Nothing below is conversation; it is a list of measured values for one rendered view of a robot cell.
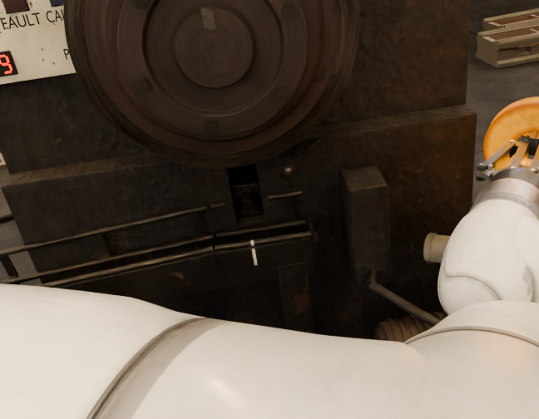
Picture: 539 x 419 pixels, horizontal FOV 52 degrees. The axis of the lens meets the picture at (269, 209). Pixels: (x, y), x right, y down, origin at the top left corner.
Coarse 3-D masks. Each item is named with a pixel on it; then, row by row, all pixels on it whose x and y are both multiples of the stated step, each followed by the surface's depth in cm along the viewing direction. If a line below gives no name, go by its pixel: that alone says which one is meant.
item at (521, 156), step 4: (524, 136) 84; (528, 136) 84; (524, 140) 84; (528, 140) 84; (520, 144) 84; (524, 144) 84; (528, 144) 84; (520, 148) 83; (524, 148) 83; (516, 152) 82; (520, 152) 82; (524, 152) 82; (516, 156) 81; (520, 156) 81; (524, 156) 82; (512, 160) 79; (516, 160) 79; (520, 160) 79; (524, 160) 82; (512, 164) 78; (516, 164) 78; (520, 164) 79; (524, 164) 83
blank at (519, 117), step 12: (504, 108) 88; (516, 108) 85; (528, 108) 84; (504, 120) 87; (516, 120) 86; (528, 120) 85; (492, 132) 89; (504, 132) 88; (516, 132) 87; (492, 144) 90
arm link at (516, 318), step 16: (480, 304) 32; (496, 304) 32; (512, 304) 33; (528, 304) 35; (448, 320) 27; (464, 320) 24; (480, 320) 24; (496, 320) 25; (512, 320) 27; (528, 320) 31; (416, 336) 23; (512, 336) 20; (528, 336) 21
